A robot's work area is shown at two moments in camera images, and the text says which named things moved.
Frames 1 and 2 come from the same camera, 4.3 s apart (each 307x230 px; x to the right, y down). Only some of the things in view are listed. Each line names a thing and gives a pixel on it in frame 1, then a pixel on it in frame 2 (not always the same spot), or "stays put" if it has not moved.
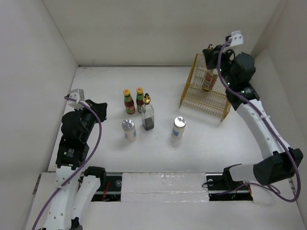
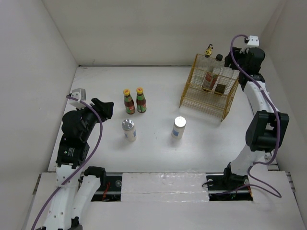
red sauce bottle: [129, 102] stays put
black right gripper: [211, 56] to [228, 59]
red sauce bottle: [139, 97] stays put
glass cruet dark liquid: [147, 111] to [222, 79]
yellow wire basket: [204, 92] stays put
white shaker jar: [179, 123] stays put
